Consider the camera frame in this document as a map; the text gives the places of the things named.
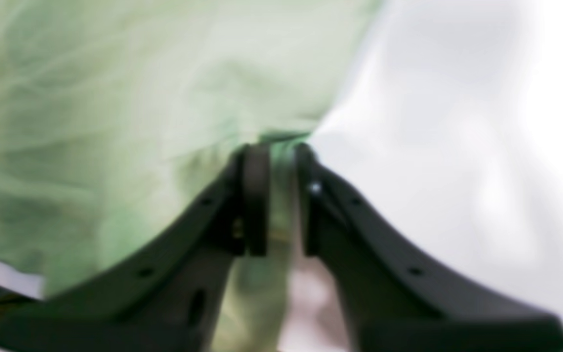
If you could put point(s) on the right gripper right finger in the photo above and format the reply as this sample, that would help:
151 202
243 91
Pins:
394 296

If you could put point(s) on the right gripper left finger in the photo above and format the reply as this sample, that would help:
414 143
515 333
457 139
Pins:
165 297

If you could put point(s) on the green t-shirt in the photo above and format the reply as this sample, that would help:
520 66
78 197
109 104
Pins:
115 114

